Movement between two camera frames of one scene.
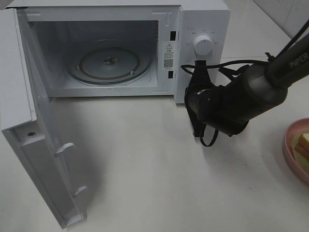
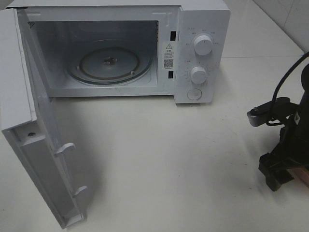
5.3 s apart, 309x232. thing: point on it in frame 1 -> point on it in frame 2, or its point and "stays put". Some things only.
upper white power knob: [203, 45] stays put
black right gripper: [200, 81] -> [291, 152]
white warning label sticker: [169, 55] stays put
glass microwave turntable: [109, 65] stays put
